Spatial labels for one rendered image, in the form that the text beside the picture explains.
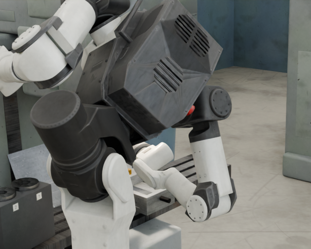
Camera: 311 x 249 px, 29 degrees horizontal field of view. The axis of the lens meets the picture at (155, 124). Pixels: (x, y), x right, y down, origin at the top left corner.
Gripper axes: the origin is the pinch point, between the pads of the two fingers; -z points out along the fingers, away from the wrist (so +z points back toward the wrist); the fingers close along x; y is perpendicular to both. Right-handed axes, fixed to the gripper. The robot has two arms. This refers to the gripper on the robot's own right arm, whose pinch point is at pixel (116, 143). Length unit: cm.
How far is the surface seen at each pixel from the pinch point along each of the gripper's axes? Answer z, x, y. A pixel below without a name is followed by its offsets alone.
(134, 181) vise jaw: -7.9, -10.6, 18.7
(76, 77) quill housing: -9.2, 9.2, -22.9
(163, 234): 6.7, -13.6, 35.5
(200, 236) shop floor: -123, -124, 120
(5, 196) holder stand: 4.8, 41.9, 7.6
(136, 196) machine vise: -0.1, -6.9, 21.5
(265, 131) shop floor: -276, -321, 119
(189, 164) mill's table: -30, -51, 27
